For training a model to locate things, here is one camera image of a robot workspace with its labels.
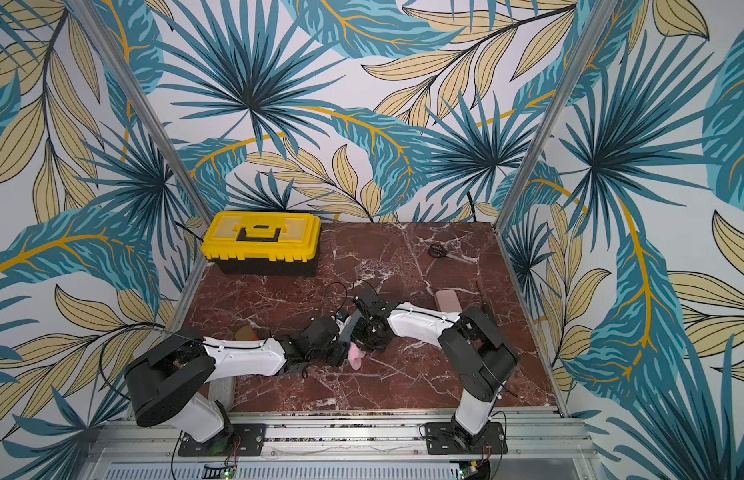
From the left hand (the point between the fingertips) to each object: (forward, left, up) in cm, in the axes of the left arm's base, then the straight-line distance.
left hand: (341, 346), depth 89 cm
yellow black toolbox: (+26, +25, +16) cm, 40 cm away
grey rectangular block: (+3, -4, +10) cm, 11 cm away
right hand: (+1, -4, +1) cm, 4 cm away
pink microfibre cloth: (-5, -4, +6) cm, 9 cm away
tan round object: (+3, +28, +2) cm, 29 cm away
